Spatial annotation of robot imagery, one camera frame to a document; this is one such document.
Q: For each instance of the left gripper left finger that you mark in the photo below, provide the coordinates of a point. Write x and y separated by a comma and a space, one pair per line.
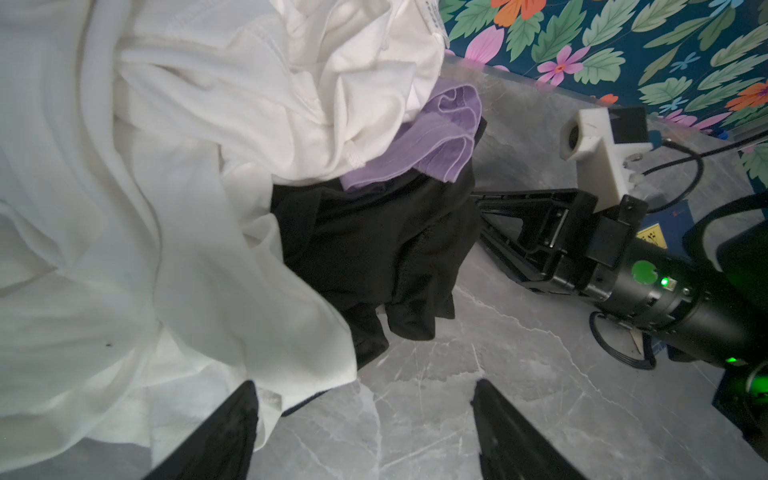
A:
221, 447

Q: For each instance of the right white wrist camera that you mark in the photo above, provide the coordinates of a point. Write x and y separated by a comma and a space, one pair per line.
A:
602, 143

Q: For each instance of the white cloth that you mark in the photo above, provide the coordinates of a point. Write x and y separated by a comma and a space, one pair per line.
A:
142, 272

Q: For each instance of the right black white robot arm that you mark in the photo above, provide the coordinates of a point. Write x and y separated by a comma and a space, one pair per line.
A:
701, 314

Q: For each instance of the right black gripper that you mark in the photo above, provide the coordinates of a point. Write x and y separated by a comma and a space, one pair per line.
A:
557, 241

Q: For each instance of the black cloth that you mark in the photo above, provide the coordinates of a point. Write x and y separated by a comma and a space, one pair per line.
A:
397, 244

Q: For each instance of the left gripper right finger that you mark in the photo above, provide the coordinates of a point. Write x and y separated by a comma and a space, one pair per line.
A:
510, 446

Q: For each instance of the purple cloth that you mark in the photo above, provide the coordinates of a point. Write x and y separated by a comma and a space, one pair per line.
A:
438, 143

